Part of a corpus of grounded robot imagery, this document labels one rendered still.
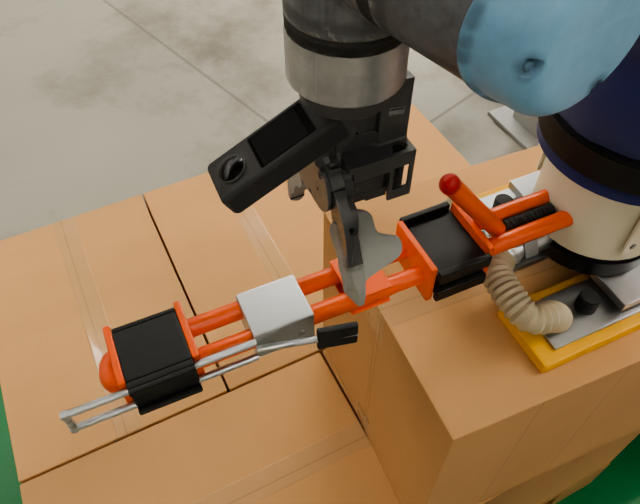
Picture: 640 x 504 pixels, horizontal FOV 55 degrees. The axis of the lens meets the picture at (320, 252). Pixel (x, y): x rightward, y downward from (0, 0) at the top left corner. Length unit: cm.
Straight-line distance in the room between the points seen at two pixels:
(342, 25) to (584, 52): 15
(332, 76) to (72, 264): 114
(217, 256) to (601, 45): 117
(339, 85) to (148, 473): 91
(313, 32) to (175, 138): 219
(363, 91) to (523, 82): 15
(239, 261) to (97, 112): 153
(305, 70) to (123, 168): 210
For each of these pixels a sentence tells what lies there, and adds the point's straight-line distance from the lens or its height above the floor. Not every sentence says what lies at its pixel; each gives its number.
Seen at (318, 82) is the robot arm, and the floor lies 139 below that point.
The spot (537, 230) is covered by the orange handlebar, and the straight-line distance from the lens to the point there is 79.
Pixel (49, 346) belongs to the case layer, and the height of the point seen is 54.
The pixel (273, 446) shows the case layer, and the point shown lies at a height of 54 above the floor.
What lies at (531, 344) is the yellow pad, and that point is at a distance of 83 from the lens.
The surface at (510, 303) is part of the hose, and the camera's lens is 78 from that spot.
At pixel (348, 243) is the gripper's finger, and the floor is 125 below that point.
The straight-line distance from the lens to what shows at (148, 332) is 67.
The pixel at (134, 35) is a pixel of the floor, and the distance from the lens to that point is 325.
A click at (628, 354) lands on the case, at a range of 90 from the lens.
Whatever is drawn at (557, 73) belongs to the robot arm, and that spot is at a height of 147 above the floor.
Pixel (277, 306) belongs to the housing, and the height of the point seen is 109.
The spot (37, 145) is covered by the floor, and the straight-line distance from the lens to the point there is 273.
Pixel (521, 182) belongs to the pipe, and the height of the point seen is 99.
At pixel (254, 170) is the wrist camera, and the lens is 49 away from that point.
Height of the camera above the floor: 165
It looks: 51 degrees down
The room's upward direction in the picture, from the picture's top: straight up
